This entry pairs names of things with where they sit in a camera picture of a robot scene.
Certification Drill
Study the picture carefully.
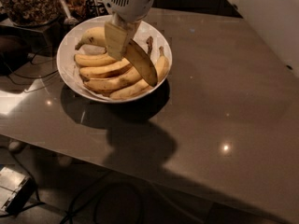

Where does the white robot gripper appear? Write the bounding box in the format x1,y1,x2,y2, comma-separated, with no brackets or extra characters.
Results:
103,0,154,61

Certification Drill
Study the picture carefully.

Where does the upper left yellow banana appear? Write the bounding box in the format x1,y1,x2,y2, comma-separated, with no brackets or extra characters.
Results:
74,53,116,67

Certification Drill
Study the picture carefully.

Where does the yellow banana with dark stem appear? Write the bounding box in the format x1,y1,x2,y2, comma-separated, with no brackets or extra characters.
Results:
146,36,153,57

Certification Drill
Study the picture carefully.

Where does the middle left yellow banana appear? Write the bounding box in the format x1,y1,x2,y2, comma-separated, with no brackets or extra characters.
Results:
78,59,132,79

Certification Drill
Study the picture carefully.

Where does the white ceramic bowl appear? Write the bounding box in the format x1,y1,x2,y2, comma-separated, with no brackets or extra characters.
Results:
57,15,172,104

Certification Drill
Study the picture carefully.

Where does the right outer yellow banana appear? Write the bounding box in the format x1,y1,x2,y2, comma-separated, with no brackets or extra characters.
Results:
155,46,169,82

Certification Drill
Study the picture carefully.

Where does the white plastic scoop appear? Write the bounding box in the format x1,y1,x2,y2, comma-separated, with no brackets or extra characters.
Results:
59,0,78,25

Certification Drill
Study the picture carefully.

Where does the container of dried snacks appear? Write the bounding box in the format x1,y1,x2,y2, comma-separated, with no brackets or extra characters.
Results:
65,0,88,21

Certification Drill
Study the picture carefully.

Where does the grey metal box on floor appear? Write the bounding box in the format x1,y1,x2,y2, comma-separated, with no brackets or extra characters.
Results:
0,165,36,214

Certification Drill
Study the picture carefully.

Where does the black floor cable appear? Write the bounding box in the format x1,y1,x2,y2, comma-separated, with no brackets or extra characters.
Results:
59,171,146,224

